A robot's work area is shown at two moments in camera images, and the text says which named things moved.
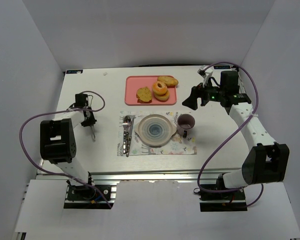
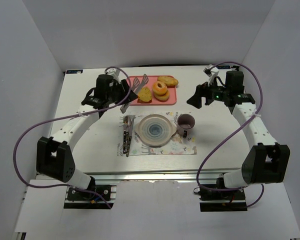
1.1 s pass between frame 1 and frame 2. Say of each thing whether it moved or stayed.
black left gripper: moved
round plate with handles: stayed
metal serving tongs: moved
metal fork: stayed
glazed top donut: stayed
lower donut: stayed
